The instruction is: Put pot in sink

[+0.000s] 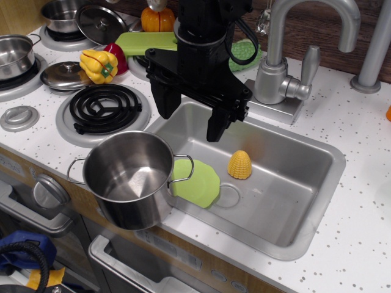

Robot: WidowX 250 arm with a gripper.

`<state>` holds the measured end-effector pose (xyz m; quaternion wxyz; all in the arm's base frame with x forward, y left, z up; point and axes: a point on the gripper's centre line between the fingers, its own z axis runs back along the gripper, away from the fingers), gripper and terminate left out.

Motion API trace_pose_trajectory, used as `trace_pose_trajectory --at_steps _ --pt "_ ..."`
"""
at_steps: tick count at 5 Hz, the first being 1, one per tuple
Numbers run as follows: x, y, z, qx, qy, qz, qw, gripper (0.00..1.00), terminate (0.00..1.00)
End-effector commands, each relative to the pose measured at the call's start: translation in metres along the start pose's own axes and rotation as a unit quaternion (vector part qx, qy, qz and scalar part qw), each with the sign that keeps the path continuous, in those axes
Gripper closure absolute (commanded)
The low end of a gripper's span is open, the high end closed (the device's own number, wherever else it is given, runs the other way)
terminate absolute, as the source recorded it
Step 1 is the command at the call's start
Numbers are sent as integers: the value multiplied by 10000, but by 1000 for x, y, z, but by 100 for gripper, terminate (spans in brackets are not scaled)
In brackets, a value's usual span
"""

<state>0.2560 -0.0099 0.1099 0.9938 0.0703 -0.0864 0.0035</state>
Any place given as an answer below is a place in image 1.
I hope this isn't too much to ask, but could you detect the orange toy pumpkin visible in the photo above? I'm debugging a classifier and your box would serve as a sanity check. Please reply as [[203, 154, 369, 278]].
[[141, 7, 175, 32]]

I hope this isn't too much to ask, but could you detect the grey dishwasher door handle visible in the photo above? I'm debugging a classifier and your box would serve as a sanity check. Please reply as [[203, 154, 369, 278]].
[[89, 235, 195, 292]]

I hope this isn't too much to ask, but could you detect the small steel pot lid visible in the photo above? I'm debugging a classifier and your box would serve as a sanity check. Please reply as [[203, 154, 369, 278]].
[[40, 61, 92, 91]]

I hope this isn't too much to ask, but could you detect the yellow toy bell pepper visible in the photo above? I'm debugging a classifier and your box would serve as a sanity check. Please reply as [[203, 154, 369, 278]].
[[79, 49, 118, 84]]

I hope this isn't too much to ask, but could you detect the black coil burner front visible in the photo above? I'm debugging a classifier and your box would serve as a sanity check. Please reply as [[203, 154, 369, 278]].
[[68, 84, 144, 134]]

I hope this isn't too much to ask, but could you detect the steel pot left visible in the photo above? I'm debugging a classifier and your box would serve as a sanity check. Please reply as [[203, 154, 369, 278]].
[[1, 34, 37, 82]]

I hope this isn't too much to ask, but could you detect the black hose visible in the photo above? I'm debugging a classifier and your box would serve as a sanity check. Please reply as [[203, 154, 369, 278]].
[[0, 241, 50, 293]]

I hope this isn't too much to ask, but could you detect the steel sink basin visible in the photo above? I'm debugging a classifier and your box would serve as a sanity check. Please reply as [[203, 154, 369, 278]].
[[147, 98, 346, 261]]

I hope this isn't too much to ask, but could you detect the grey oven dial knob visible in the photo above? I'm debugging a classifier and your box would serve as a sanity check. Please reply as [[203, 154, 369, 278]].
[[32, 174, 70, 209]]

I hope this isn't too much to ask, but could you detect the steel pot back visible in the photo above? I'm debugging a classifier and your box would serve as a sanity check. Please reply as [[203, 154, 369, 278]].
[[40, 0, 92, 34]]

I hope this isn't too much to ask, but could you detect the grey oven door handle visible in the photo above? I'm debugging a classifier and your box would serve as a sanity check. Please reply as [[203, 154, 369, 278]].
[[1, 181, 75, 238]]

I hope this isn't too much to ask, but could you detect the orange object right edge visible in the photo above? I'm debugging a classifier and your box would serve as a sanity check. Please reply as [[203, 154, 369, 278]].
[[386, 106, 391, 121]]

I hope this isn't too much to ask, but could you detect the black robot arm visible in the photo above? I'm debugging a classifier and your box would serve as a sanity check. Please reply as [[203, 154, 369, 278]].
[[145, 1, 258, 142]]

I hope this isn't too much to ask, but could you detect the green knobbly toy vegetable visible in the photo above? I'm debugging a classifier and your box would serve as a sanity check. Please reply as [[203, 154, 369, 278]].
[[228, 38, 262, 72]]

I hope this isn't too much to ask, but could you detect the large steel pot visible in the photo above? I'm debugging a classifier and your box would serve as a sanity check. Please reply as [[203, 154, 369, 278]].
[[82, 131, 176, 231]]

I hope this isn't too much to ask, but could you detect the yellow toy corn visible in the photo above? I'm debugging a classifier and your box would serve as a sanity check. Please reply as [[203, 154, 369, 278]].
[[227, 150, 252, 179]]

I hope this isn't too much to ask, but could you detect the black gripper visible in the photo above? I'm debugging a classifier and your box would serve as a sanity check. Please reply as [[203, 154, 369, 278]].
[[145, 48, 251, 142]]

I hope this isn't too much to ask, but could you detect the green cutting board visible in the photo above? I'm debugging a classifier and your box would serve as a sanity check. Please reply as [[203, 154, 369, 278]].
[[115, 32, 177, 57]]

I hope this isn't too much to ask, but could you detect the hanging silver utensil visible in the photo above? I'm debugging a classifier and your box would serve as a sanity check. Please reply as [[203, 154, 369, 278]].
[[255, 0, 273, 36]]

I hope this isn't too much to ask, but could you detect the grey vertical post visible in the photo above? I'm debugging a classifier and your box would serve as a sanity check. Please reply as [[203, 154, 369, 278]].
[[350, 0, 390, 94]]

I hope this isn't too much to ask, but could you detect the green plastic plate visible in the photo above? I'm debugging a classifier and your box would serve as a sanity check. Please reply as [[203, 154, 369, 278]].
[[170, 159, 221, 208]]

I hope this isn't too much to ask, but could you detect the red toy pepper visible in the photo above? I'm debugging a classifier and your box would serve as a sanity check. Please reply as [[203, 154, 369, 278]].
[[104, 43, 128, 75]]

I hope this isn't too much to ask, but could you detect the large steel pot lid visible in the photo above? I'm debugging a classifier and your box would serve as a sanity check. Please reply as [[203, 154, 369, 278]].
[[75, 4, 127, 45]]

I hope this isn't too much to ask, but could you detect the grey stove knob top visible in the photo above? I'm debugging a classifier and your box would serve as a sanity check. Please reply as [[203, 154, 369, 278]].
[[1, 106, 40, 132]]

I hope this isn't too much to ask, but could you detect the black cable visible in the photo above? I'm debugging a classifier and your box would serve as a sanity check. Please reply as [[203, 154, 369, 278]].
[[227, 16, 260, 66]]

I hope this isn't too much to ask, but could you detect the silver toy faucet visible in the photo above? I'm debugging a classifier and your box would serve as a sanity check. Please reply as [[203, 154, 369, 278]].
[[244, 0, 362, 125]]

